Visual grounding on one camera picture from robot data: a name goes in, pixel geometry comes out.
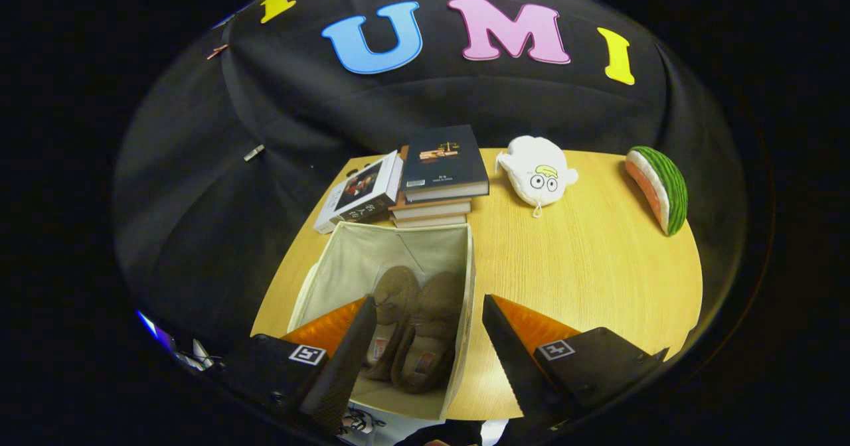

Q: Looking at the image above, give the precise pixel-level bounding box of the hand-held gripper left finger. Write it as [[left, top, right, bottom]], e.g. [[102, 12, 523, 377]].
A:
[[219, 295, 379, 435]]

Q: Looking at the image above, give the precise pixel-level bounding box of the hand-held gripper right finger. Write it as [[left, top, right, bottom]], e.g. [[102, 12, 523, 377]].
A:
[[481, 293, 669, 430]]

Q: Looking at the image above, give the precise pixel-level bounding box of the brown fuzzy slipper shoe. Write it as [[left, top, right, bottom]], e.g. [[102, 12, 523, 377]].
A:
[[362, 265, 420, 382], [392, 272, 464, 394]]

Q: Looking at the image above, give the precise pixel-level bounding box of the grey fabric storage box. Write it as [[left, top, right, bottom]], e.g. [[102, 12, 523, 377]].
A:
[[287, 220, 476, 421]]

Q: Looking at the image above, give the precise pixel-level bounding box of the brown cover book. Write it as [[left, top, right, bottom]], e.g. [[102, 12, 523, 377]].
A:
[[392, 214, 469, 229], [388, 192, 473, 220]]

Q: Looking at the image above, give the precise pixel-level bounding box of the white cover book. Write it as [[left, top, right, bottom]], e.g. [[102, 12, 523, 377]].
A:
[[313, 151, 404, 235]]

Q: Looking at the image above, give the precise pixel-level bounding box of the white plush toy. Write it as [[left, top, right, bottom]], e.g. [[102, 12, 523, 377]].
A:
[[495, 135, 579, 218]]

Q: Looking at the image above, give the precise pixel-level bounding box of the dark cover book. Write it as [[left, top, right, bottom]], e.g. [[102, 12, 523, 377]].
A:
[[400, 125, 490, 203]]

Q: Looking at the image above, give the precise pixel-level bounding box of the watermelon slice plush toy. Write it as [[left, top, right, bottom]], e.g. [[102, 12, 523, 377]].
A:
[[625, 145, 689, 236]]

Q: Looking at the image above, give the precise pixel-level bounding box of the black backdrop cloth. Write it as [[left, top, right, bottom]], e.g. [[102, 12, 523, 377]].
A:
[[112, 0, 758, 360]]

